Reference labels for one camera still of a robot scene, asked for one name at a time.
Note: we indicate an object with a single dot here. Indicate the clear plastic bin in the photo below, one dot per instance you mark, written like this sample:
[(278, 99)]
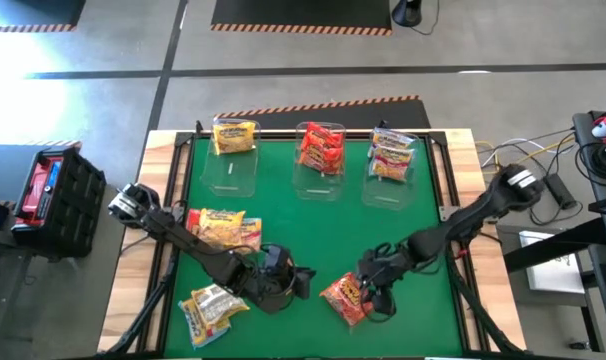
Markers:
[(230, 172), (318, 187), (388, 195)]

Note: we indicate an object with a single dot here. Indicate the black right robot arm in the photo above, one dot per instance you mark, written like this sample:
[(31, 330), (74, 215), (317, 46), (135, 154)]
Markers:
[(463, 225)]

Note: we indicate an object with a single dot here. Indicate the black diagonal frame brace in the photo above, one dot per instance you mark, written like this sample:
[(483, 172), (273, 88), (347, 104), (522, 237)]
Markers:
[(150, 305), (480, 320)]

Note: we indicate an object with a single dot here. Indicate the white board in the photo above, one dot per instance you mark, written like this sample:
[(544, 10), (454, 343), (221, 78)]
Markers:
[(553, 275)]

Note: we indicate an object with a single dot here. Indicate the hazard-striped black floor mat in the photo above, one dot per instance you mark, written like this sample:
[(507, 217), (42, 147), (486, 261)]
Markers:
[(373, 117), (48, 10), (303, 12), (58, 143)]

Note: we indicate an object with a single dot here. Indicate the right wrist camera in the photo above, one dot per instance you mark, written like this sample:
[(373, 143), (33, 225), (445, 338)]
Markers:
[(369, 261)]

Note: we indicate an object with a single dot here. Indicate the small black floor object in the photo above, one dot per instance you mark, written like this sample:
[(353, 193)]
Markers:
[(579, 345)]

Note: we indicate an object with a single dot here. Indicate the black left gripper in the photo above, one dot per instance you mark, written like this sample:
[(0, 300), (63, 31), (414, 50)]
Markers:
[(273, 292)]

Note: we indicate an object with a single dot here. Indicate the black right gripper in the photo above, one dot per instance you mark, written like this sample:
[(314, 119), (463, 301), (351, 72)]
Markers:
[(400, 257)]

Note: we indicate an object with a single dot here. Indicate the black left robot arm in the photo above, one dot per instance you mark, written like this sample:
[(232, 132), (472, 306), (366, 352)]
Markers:
[(198, 250)]

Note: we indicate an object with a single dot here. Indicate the pink yellow snack bag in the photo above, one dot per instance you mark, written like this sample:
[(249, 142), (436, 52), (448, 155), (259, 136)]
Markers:
[(390, 165)]

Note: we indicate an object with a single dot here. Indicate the red Maruchan noodle pack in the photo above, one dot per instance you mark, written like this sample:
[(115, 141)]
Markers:
[(343, 300), (320, 160), (325, 134), (193, 222)]

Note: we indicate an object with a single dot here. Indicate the black side desk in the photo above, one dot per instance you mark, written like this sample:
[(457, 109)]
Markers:
[(583, 235)]

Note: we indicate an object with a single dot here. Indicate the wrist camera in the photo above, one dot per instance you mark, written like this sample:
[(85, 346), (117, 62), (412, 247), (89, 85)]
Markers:
[(369, 261), (275, 257)]

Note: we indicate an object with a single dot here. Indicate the blue-edged Maruchan noodle pack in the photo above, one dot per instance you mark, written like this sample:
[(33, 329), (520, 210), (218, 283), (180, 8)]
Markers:
[(393, 137), (252, 235), (200, 330)]

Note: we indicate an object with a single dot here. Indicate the black table frame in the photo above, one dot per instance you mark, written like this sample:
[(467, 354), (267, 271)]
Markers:
[(183, 140)]

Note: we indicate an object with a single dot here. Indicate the black stand base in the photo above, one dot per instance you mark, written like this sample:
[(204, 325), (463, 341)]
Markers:
[(407, 12)]

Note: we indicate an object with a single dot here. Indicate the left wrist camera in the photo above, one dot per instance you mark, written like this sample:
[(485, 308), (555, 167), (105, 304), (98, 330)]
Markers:
[(275, 257)]

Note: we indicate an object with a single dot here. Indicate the black and red crate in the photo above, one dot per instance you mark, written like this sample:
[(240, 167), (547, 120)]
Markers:
[(73, 200)]

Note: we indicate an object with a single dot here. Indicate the black power brick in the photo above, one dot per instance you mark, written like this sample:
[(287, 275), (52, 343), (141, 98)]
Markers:
[(562, 192)]

